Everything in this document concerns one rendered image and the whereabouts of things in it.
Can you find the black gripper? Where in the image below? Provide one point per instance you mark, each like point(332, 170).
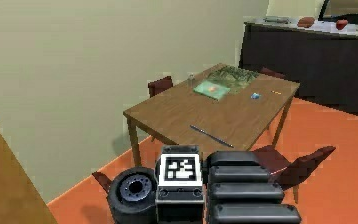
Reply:
point(133, 193)

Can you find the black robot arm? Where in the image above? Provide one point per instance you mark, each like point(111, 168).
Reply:
point(220, 186)

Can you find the dark kitchen counter cabinet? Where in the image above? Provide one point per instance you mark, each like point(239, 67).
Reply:
point(307, 70)

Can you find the black pen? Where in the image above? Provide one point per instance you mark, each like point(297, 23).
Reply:
point(212, 136)

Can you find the brown wooden table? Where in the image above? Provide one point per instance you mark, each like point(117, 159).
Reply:
point(200, 116)

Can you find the brown wooden door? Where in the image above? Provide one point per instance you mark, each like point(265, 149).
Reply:
point(10, 180)

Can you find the clear glass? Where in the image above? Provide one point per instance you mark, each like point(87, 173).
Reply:
point(191, 79)

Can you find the green book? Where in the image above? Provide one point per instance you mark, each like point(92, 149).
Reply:
point(211, 88)

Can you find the green leafy placemat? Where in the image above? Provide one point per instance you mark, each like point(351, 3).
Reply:
point(233, 76)

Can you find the blue small object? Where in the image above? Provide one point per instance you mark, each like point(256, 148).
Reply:
point(255, 96)

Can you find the yellow pencil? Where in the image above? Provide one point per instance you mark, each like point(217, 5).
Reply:
point(276, 92)

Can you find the grey flat tray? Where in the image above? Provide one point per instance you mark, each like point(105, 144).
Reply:
point(276, 20)

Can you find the brown bread loaf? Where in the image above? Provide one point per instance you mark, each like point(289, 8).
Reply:
point(306, 22)

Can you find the red apple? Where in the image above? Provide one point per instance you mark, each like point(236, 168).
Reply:
point(341, 24)

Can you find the black framed window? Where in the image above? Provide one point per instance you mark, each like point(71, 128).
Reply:
point(345, 11)

